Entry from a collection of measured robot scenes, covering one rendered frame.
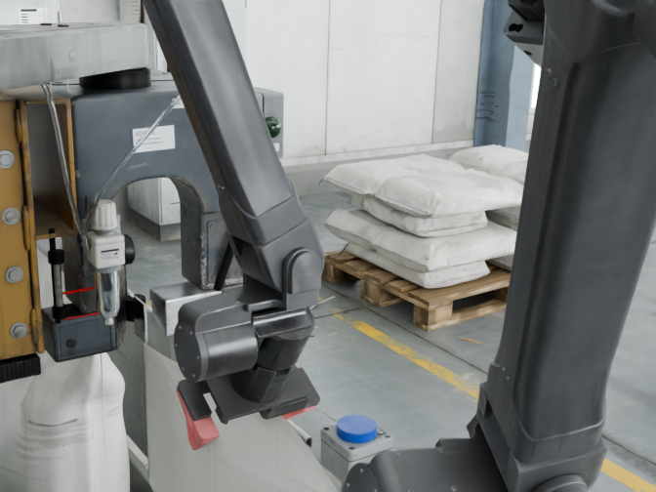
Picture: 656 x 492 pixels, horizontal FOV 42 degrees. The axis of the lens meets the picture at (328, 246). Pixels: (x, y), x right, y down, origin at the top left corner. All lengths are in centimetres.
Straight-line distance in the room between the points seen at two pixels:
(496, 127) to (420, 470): 648
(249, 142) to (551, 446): 37
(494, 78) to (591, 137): 665
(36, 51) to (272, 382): 41
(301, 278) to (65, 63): 38
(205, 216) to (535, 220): 79
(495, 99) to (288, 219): 627
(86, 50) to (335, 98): 518
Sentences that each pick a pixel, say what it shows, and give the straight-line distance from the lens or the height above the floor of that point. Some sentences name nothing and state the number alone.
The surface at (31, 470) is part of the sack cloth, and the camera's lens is 154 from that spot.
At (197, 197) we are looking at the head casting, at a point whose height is 120.
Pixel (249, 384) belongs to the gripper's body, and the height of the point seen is 110.
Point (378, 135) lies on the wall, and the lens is 643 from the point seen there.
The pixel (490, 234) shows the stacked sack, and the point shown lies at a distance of 400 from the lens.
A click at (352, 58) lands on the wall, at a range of 620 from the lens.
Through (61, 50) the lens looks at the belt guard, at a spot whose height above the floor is 140.
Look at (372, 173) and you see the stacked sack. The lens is 408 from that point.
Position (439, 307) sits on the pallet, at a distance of 384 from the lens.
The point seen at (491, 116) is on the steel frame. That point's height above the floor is 46.
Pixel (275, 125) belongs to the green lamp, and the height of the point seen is 129.
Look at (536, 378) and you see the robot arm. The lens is 48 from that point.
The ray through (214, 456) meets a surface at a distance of 91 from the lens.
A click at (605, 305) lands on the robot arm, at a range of 45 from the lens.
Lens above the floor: 148
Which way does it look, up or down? 17 degrees down
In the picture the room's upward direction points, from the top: 2 degrees clockwise
